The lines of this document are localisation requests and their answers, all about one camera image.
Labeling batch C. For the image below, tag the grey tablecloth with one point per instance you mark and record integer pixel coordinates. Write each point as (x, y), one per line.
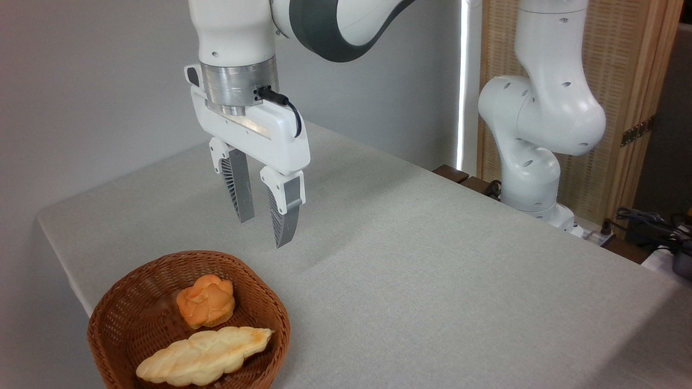
(432, 281)

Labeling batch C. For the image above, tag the long pale braided bread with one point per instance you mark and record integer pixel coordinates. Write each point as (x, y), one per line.
(203, 356)

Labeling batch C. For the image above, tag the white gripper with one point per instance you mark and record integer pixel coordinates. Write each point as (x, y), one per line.
(259, 135)

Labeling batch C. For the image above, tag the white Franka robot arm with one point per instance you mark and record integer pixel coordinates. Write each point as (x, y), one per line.
(546, 108)

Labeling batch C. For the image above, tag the wooden woven screen divider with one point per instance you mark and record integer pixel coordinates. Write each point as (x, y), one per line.
(621, 70)

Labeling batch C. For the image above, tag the round orange bread roll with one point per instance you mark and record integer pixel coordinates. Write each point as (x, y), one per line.
(208, 305)

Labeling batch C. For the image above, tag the brown wicker basket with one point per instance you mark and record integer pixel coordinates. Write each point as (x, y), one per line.
(124, 313)

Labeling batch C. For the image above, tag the metal hinge on divider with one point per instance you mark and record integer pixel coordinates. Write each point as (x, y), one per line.
(638, 131)

